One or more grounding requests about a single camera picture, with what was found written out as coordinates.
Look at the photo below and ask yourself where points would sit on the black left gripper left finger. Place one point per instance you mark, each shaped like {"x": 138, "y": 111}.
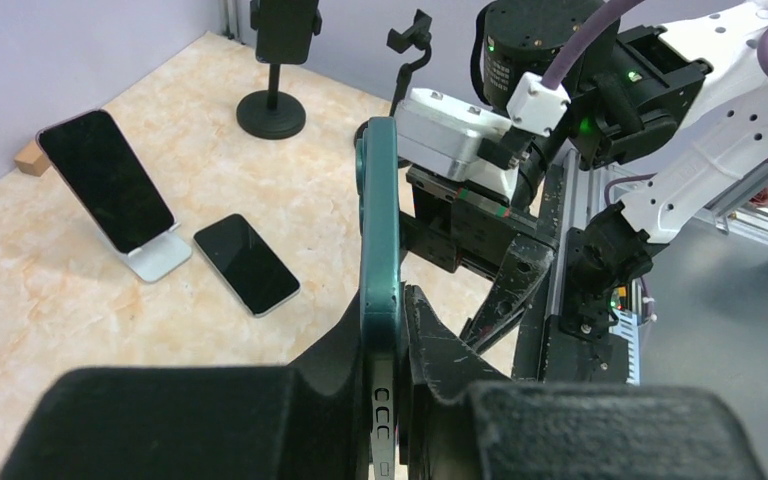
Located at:
{"x": 302, "y": 420}

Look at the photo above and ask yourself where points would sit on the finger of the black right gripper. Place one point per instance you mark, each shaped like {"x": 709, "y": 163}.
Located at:
{"x": 523, "y": 269}

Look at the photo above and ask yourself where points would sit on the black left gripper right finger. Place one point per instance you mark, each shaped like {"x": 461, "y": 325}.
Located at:
{"x": 460, "y": 418}

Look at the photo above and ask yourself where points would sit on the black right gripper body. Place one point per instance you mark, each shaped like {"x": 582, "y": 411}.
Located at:
{"x": 459, "y": 224}

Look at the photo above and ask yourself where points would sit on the dark green-edged smartphone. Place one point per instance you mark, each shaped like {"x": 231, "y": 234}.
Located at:
{"x": 380, "y": 288}

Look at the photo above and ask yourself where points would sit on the silver metal phone stand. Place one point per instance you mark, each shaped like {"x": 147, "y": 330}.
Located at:
{"x": 158, "y": 257}

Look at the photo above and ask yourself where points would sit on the black clamp stand back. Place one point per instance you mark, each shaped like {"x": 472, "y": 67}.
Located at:
{"x": 271, "y": 113}

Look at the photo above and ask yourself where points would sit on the black clamp stand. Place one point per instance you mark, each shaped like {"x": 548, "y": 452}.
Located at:
{"x": 417, "y": 36}
{"x": 271, "y": 113}

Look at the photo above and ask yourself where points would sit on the purple smartphone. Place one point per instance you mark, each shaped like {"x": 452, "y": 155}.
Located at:
{"x": 94, "y": 158}

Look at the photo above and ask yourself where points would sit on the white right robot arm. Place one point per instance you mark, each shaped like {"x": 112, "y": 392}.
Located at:
{"x": 618, "y": 97}

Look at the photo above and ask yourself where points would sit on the black clamp stand right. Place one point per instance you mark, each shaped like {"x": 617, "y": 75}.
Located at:
{"x": 417, "y": 36}

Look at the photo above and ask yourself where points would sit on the black smartphone white edge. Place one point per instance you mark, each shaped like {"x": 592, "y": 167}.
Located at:
{"x": 249, "y": 267}

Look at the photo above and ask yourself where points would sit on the small wooden block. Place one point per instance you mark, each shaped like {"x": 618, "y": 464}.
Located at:
{"x": 31, "y": 160}

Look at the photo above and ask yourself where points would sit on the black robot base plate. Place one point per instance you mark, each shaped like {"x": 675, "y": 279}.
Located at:
{"x": 563, "y": 338}

